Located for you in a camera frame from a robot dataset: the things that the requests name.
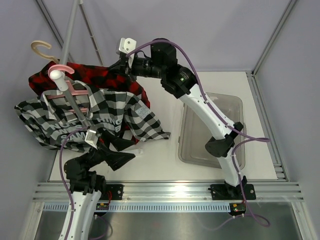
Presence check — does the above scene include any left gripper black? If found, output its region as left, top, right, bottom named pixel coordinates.
left=81, top=130, right=135, bottom=170

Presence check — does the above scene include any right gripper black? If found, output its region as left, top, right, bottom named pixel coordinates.
left=109, top=54, right=165, bottom=83

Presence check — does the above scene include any red black plaid shirt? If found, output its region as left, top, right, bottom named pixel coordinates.
left=28, top=61, right=150, bottom=107

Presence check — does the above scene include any beige plastic hanger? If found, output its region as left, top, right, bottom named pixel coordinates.
left=30, top=40, right=60, bottom=64

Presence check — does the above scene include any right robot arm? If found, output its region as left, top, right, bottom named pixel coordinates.
left=110, top=37, right=247, bottom=199

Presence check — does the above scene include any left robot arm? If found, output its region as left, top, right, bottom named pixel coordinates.
left=59, top=131, right=135, bottom=240

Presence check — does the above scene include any pink plastic hanger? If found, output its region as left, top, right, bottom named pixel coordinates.
left=43, top=64, right=89, bottom=113

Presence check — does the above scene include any grey black plaid shirt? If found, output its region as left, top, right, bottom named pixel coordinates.
left=14, top=81, right=170, bottom=153

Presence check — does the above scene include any grey clothes rack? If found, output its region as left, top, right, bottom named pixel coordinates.
left=48, top=0, right=145, bottom=157

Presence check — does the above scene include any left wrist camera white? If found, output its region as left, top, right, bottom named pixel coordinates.
left=84, top=126, right=99, bottom=149

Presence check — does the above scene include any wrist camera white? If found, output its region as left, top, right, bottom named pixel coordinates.
left=84, top=126, right=99, bottom=149
left=116, top=37, right=137, bottom=68

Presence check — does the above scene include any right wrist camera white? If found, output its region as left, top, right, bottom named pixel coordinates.
left=116, top=37, right=137, bottom=68

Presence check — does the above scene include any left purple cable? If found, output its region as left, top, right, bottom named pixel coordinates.
left=59, top=134, right=111, bottom=240

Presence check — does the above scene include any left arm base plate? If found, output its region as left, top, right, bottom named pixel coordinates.
left=94, top=184, right=124, bottom=217

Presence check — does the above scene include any slotted cable duct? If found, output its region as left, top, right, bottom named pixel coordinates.
left=42, top=202, right=231, bottom=211

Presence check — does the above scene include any aluminium front rail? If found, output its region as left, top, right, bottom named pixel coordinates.
left=32, top=181, right=304, bottom=203

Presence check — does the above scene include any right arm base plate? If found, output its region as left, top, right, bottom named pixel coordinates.
left=208, top=183, right=257, bottom=200

